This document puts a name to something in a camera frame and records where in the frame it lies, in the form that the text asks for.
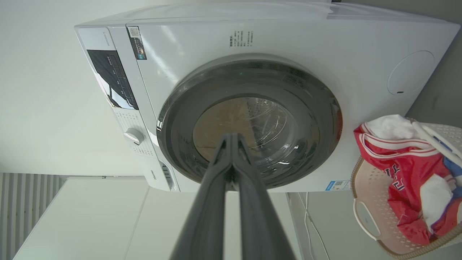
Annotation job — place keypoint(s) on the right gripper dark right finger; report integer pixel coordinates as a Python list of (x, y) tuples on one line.
[(260, 216)]

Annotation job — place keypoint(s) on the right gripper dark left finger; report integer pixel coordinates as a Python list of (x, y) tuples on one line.
[(207, 216)]

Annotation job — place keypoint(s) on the washer door glass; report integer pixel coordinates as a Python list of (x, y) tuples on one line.
[(180, 119)]

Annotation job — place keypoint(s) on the white washing machine dial knob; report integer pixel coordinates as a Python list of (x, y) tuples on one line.
[(134, 136)]

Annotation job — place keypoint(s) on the black glossy control display panel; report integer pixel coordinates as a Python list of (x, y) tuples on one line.
[(112, 77)]

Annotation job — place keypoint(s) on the white front-load washing machine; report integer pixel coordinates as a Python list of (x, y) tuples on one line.
[(202, 39)]

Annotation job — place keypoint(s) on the blue energy label sticker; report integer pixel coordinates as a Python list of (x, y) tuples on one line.
[(337, 185)]

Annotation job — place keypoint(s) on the cream perforated laundry basket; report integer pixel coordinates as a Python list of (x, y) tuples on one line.
[(371, 187)]

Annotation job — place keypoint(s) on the red basketball jersey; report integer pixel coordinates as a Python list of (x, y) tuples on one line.
[(408, 169)]

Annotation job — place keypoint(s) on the blue and white garment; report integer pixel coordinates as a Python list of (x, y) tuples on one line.
[(435, 198)]

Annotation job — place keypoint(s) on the grey ribbed panel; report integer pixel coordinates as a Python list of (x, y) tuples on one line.
[(25, 209)]

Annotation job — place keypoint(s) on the black QR code sticker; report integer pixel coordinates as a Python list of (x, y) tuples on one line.
[(137, 45)]

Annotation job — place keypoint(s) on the round white filter cover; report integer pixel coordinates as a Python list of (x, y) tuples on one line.
[(411, 72)]

